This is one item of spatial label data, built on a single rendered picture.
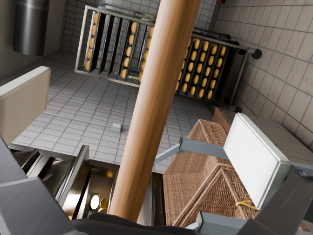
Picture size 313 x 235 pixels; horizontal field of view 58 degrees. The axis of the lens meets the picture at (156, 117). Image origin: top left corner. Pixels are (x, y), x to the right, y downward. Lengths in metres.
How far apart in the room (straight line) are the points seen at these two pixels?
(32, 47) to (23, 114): 3.22
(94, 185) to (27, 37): 1.87
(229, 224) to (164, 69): 0.65
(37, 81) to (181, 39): 0.11
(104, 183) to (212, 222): 1.37
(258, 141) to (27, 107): 0.13
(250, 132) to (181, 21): 0.10
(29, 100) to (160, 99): 0.10
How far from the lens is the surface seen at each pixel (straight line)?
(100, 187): 2.10
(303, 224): 1.10
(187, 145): 1.20
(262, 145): 0.16
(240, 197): 1.17
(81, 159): 1.77
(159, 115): 0.23
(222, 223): 0.82
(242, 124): 0.19
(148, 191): 1.84
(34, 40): 3.37
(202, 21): 5.30
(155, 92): 0.23
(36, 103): 0.18
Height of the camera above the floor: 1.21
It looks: 7 degrees down
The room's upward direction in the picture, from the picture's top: 77 degrees counter-clockwise
